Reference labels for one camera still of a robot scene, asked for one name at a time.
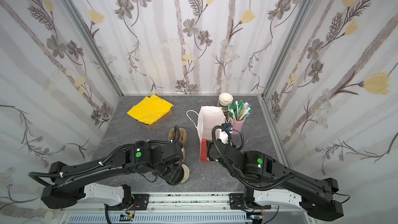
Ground green paper coffee cup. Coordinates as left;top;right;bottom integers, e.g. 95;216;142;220
180;164;190;185

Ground red white paper bag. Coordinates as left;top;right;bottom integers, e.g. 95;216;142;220
186;106;226;162

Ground brown pulp cup carrier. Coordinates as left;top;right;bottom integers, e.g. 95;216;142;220
168;125;188;162

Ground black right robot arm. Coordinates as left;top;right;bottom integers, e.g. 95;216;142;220
207;125;344;222

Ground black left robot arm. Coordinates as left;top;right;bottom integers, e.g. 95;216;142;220
29;125;184;209

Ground pink straw holder cup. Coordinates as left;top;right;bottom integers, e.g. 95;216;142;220
229;118;245;135

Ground green white wrapped straws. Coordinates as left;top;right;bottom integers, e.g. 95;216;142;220
228;100;252;120

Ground stack of paper cups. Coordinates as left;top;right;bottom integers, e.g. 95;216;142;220
217;93;234;113

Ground brown cardboard napkin box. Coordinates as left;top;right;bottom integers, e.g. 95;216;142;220
145;109;173;130

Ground yellow napkin stack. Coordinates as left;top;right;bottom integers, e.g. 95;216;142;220
127;94;174;124

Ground aluminium mounting rail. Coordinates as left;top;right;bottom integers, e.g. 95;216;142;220
55;190;318;224

